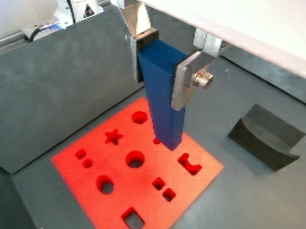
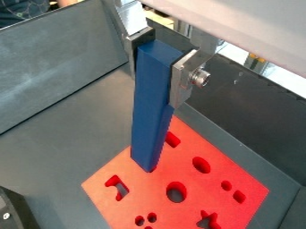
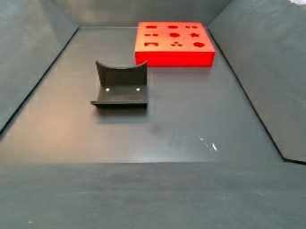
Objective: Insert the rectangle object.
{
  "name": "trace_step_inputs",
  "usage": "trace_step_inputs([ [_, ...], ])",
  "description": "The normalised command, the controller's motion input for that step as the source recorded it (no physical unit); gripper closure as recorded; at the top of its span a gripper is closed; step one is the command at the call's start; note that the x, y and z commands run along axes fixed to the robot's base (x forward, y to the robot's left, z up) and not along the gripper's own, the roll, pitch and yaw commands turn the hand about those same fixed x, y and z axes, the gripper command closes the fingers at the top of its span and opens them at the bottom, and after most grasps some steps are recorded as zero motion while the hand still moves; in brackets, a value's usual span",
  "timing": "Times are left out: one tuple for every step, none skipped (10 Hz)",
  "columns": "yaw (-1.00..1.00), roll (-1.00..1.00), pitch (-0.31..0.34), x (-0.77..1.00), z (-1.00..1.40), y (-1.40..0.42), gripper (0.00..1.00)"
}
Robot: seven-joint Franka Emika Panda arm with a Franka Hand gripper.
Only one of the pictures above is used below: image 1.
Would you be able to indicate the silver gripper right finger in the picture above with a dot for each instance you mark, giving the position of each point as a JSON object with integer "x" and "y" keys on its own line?
{"x": 191, "y": 71}

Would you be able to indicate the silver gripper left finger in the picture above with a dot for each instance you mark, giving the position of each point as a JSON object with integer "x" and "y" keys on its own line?
{"x": 142, "y": 33}

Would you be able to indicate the blue rectangular block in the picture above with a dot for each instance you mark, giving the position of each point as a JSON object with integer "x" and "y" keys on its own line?
{"x": 158, "y": 62}

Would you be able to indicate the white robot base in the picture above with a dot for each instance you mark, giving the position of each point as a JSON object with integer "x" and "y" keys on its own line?
{"x": 68, "y": 13}

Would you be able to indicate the dark grey curved block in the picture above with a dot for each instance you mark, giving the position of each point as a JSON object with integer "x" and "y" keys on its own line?
{"x": 268, "y": 137}

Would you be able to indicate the red shape sorting board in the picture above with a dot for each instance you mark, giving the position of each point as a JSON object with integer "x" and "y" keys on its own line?
{"x": 123, "y": 173}

